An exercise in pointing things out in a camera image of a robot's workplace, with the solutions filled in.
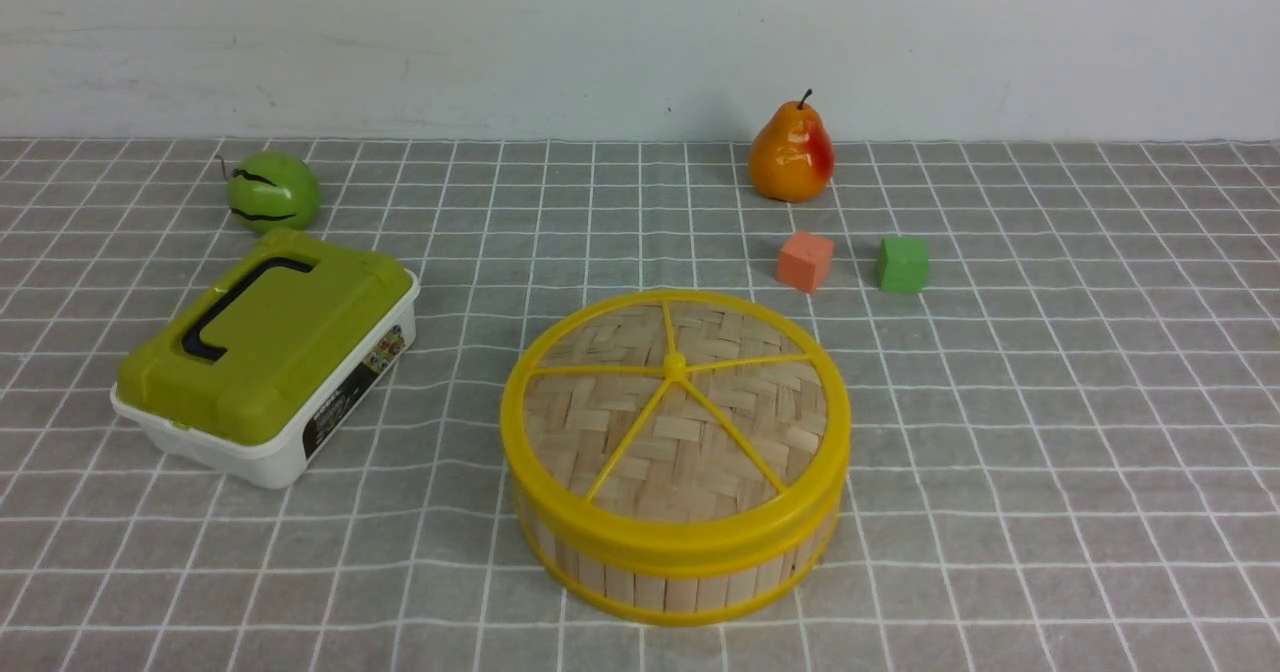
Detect yellow bamboo steamer lid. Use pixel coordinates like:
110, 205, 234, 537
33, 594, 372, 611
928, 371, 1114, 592
500, 289, 852, 576

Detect yellow bamboo steamer basket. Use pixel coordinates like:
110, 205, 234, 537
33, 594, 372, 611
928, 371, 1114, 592
511, 488, 844, 627

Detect orange foam cube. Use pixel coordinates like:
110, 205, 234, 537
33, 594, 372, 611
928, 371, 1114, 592
774, 230, 835, 294

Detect orange toy pear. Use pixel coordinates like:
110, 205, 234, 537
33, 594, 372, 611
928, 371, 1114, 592
748, 90, 836, 204

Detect green foam cube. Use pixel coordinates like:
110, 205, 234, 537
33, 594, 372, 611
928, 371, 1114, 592
876, 236, 931, 294

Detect green lidded white box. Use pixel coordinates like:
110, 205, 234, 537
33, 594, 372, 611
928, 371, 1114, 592
110, 229, 420, 489

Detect green striped toy melon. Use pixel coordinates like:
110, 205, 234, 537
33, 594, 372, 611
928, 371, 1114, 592
216, 151, 321, 234

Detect grey checked tablecloth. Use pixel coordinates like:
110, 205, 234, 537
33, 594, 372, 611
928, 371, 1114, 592
1, 140, 1279, 671

